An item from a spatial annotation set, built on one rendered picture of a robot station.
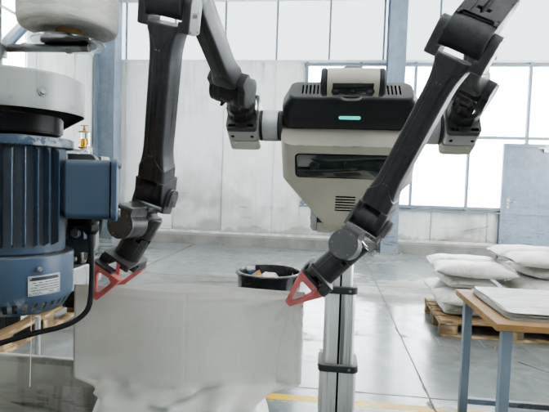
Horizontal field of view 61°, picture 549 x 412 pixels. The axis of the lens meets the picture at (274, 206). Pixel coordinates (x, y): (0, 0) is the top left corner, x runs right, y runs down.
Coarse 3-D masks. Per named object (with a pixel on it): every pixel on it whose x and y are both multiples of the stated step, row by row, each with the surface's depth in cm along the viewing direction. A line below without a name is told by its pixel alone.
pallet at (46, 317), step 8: (40, 312) 383; (48, 312) 384; (72, 312) 427; (24, 320) 360; (32, 320) 361; (48, 320) 382; (56, 320) 401; (64, 320) 406; (8, 328) 342; (16, 328) 343; (24, 328) 349; (32, 328) 375; (0, 336) 325; (8, 336) 331; (8, 344) 332; (16, 344) 343; (8, 352) 332
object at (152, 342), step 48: (144, 288) 101; (192, 288) 103; (240, 288) 101; (96, 336) 99; (144, 336) 96; (192, 336) 96; (240, 336) 98; (288, 336) 100; (96, 384) 99; (144, 384) 97; (192, 384) 96; (240, 384) 99; (288, 384) 100
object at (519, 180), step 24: (504, 144) 841; (528, 144) 836; (504, 168) 843; (528, 168) 839; (504, 192) 845; (528, 192) 841; (504, 216) 848; (528, 216) 843; (504, 240) 850; (528, 240) 845
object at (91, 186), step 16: (80, 160) 66; (96, 160) 67; (112, 160) 67; (64, 176) 66; (80, 176) 66; (96, 176) 67; (112, 176) 67; (64, 192) 66; (80, 192) 66; (96, 192) 67; (112, 192) 67; (64, 208) 66; (80, 208) 66; (96, 208) 67; (112, 208) 67; (96, 224) 71
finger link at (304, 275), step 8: (304, 272) 96; (296, 280) 97; (304, 280) 97; (312, 280) 96; (296, 288) 98; (312, 288) 96; (288, 296) 98; (304, 296) 98; (312, 296) 97; (320, 296) 96; (288, 304) 99
